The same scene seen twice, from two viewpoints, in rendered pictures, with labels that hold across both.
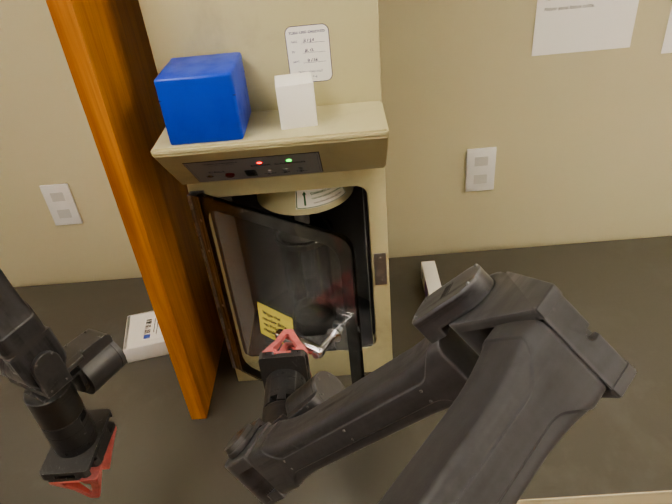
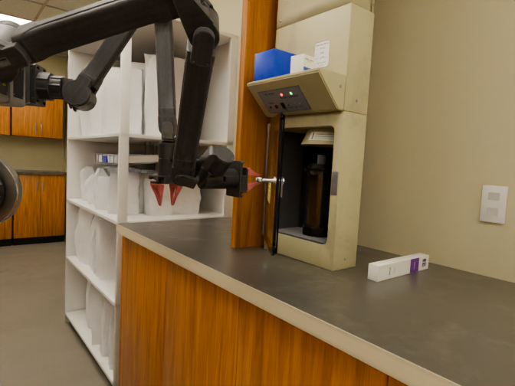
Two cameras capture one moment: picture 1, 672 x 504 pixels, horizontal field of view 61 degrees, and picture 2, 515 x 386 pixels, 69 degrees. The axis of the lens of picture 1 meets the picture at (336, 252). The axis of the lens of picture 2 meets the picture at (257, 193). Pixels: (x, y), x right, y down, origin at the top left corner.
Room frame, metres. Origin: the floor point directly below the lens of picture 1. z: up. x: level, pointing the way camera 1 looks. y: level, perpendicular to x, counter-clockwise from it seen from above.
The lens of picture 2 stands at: (-0.09, -0.76, 1.25)
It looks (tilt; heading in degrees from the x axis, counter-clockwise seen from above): 5 degrees down; 48
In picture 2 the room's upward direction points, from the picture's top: 3 degrees clockwise
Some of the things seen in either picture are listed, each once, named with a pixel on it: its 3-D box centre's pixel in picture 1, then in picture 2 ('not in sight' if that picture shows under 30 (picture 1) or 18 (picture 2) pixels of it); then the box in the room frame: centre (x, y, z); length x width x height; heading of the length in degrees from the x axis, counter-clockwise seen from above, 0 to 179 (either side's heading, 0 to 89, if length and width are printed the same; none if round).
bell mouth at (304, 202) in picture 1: (303, 177); (327, 137); (0.92, 0.04, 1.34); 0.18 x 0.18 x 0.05
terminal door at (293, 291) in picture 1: (283, 316); (271, 181); (0.73, 0.10, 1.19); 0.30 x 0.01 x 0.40; 53
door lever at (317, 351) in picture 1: (307, 337); (264, 179); (0.66, 0.06, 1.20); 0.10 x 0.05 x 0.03; 53
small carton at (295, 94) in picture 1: (296, 100); (302, 67); (0.77, 0.03, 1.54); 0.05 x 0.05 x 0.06; 3
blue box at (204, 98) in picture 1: (206, 97); (275, 68); (0.77, 0.15, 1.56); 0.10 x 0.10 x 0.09; 87
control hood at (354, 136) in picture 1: (276, 156); (291, 95); (0.77, 0.07, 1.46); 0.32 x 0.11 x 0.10; 87
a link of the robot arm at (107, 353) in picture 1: (66, 360); (179, 142); (0.55, 0.36, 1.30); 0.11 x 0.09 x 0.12; 148
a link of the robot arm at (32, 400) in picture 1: (57, 397); (168, 151); (0.52, 0.38, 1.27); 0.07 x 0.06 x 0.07; 148
